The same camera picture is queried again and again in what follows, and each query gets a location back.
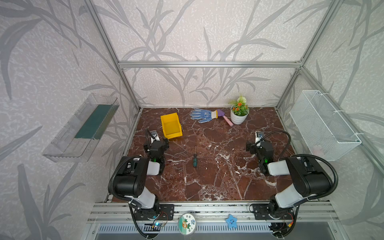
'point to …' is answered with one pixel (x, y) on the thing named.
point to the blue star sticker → (231, 221)
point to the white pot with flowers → (239, 111)
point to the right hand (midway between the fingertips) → (255, 138)
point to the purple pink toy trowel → (221, 113)
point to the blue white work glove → (203, 116)
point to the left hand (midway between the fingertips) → (155, 138)
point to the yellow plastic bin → (171, 125)
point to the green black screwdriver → (195, 159)
